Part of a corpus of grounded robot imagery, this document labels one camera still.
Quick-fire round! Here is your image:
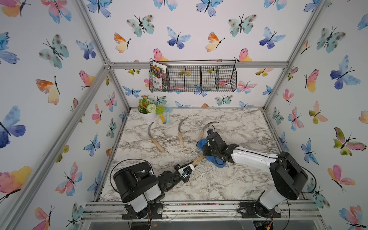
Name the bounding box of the sickle wooden handle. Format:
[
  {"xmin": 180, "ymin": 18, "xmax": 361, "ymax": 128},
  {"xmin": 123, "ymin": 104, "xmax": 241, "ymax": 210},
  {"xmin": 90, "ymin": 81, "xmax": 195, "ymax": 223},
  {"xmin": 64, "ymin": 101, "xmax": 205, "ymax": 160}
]
[
  {"xmin": 197, "ymin": 121, "xmax": 219, "ymax": 141},
  {"xmin": 178, "ymin": 117, "xmax": 188, "ymax": 149},
  {"xmin": 148, "ymin": 122, "xmax": 164, "ymax": 152},
  {"xmin": 191, "ymin": 155, "xmax": 205, "ymax": 167}
]

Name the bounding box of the green yellow toy brush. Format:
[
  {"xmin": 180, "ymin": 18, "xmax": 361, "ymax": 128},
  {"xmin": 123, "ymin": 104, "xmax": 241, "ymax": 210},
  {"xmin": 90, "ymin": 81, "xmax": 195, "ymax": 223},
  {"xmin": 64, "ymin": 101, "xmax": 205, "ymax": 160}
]
[{"xmin": 156, "ymin": 105, "xmax": 166, "ymax": 124}]

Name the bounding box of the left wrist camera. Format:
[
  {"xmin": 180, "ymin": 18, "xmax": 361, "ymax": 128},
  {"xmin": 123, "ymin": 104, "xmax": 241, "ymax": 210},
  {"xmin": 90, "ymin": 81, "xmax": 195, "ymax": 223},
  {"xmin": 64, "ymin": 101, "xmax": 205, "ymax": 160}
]
[{"xmin": 177, "ymin": 164, "xmax": 195, "ymax": 178}]

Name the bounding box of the colourful booklet in basket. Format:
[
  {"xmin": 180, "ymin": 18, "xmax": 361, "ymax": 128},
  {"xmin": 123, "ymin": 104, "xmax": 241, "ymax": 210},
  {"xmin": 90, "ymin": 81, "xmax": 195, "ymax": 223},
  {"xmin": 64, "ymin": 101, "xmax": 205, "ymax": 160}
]
[{"xmin": 150, "ymin": 61, "xmax": 167, "ymax": 90}]

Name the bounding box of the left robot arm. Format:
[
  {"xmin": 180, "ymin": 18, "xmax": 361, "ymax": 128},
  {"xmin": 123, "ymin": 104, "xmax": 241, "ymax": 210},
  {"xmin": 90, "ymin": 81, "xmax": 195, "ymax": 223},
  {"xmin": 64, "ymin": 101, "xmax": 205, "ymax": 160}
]
[{"xmin": 113, "ymin": 161, "xmax": 195, "ymax": 214}]

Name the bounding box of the black wire basket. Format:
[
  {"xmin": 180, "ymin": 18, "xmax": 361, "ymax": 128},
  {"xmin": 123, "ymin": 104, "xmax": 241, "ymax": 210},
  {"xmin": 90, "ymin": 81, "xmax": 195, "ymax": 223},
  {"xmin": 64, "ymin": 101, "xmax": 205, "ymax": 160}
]
[{"xmin": 149, "ymin": 59, "xmax": 237, "ymax": 93}]

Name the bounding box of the potted artificial plant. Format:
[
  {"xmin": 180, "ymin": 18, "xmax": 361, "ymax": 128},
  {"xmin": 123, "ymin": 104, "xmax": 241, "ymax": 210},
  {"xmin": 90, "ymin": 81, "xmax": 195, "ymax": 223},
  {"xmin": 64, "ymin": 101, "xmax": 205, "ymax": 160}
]
[{"xmin": 138, "ymin": 95, "xmax": 157, "ymax": 122}]

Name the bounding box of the light blue toy tool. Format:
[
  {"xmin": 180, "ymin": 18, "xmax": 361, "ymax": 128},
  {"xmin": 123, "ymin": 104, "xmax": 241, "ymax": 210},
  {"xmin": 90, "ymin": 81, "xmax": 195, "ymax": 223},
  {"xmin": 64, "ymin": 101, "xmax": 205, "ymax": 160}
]
[{"xmin": 164, "ymin": 107, "xmax": 173, "ymax": 123}]

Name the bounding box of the aluminium front rail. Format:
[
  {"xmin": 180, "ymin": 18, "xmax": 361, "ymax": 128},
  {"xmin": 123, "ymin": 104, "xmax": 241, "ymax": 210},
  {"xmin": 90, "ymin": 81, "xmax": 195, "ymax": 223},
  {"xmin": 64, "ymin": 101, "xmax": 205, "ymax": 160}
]
[{"xmin": 81, "ymin": 200, "xmax": 322, "ymax": 222}]

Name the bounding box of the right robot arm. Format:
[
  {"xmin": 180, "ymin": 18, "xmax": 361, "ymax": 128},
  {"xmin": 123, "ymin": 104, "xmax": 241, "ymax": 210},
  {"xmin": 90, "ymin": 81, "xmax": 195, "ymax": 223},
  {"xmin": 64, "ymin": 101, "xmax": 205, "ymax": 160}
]
[{"xmin": 197, "ymin": 130, "xmax": 308, "ymax": 212}]

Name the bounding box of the blue rag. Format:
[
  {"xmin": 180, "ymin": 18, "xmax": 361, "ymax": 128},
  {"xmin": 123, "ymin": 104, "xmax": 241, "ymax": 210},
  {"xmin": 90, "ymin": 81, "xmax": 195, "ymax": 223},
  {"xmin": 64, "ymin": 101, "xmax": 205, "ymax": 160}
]
[{"xmin": 196, "ymin": 139, "xmax": 226, "ymax": 168}]

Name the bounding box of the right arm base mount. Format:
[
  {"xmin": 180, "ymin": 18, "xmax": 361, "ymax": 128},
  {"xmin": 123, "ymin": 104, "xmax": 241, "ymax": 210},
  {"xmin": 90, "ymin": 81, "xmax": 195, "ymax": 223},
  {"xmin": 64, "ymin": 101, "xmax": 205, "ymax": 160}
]
[{"xmin": 237, "ymin": 200, "xmax": 281, "ymax": 219}]

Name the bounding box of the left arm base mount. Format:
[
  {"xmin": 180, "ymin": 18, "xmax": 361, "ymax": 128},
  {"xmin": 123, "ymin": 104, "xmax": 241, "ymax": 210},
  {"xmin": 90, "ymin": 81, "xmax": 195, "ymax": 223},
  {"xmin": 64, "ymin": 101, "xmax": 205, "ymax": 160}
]
[{"xmin": 122, "ymin": 203, "xmax": 163, "ymax": 220}]

